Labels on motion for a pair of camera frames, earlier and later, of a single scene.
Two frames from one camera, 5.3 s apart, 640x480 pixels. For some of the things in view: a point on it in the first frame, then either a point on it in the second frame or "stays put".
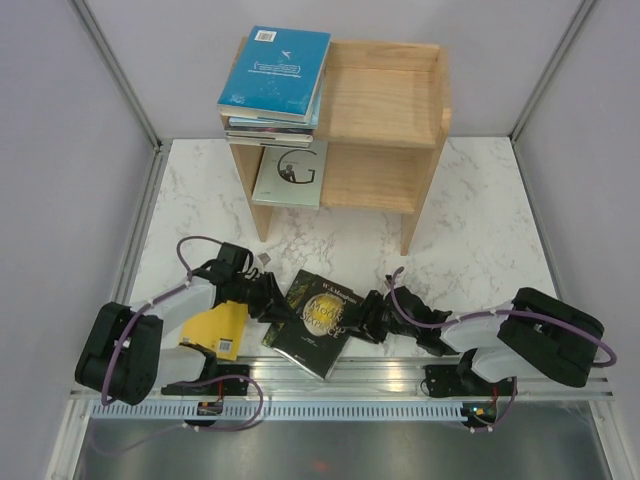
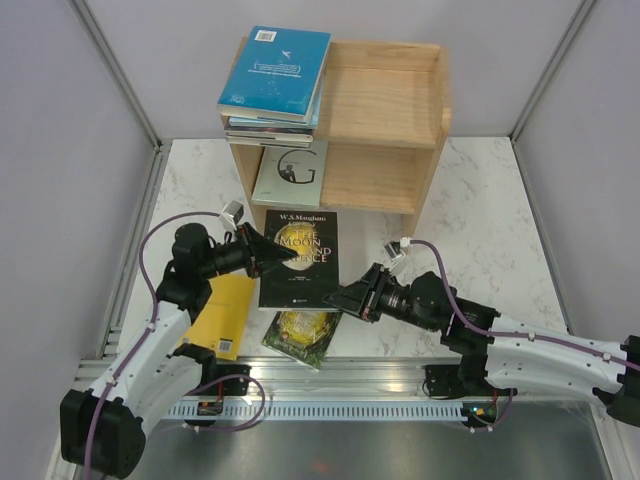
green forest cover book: (293, 299) to (303, 335)
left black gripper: (270, 291) to (256, 250)
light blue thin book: (311, 123) stays put
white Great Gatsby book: (292, 177) stays put
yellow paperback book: (220, 330) stays put
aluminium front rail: (245, 378) stays put
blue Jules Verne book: (276, 73) stays put
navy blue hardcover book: (272, 142) stays put
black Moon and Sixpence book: (315, 338) to (300, 283)
